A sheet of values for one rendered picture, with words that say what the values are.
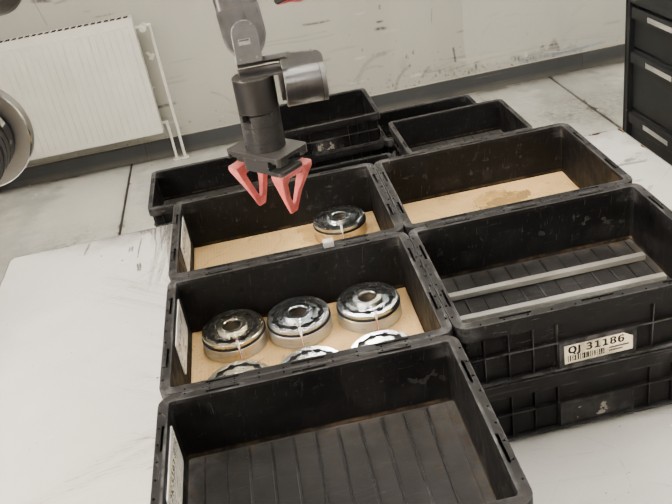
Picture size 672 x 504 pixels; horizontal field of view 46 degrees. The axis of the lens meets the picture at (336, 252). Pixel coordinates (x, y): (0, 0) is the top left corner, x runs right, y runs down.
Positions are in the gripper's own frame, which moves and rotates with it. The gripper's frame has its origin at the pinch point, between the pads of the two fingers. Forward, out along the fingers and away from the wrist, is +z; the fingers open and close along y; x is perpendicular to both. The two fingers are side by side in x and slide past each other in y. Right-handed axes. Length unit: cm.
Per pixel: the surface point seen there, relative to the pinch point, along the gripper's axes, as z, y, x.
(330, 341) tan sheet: 23.2, -6.2, 0.4
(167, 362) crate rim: 14.9, 4.0, 23.2
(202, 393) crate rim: 13.4, -7.2, 26.5
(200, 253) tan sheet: 23.7, 35.6, -10.8
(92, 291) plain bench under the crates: 37, 67, -3
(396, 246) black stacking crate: 14.9, -8.0, -17.2
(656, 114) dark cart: 55, 2, -180
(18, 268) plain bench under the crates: 38, 95, -1
